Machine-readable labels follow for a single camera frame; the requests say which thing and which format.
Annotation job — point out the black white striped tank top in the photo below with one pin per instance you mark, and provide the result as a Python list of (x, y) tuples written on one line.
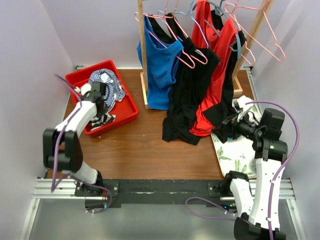
[(104, 117)]

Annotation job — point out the blue tank top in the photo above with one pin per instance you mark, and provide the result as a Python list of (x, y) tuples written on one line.
[(162, 65)]

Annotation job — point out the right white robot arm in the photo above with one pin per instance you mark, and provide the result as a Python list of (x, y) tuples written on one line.
[(258, 217)]

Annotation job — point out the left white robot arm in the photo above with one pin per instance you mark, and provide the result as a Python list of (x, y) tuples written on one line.
[(61, 145)]

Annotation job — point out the floral pattern tray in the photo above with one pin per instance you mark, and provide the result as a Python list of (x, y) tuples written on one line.
[(238, 155)]

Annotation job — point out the aluminium frame rail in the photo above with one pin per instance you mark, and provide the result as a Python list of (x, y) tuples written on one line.
[(61, 215)]

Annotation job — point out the blue white striped shirt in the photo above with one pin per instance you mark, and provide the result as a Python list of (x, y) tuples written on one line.
[(114, 90)]

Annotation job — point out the red plastic bin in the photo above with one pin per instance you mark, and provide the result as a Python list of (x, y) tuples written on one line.
[(125, 111)]

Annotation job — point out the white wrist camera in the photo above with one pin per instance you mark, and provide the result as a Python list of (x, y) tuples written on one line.
[(243, 104), (83, 89)]

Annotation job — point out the wooden clothes rack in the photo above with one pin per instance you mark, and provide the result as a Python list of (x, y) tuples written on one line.
[(144, 74)]

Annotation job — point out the pink wire hanger left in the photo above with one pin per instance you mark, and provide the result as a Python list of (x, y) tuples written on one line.
[(164, 18)]

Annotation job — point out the pink wire hanger far right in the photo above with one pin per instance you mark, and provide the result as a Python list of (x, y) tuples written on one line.
[(261, 17)]

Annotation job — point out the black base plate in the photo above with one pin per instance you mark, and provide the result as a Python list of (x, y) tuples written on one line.
[(163, 191)]

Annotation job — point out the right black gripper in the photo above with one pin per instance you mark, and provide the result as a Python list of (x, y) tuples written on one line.
[(228, 124)]

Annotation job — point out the black red tank top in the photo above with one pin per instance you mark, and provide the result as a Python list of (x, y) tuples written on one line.
[(224, 108)]

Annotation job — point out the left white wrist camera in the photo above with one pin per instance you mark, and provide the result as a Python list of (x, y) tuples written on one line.
[(83, 89)]

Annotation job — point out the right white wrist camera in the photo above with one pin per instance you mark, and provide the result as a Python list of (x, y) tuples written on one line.
[(243, 104)]

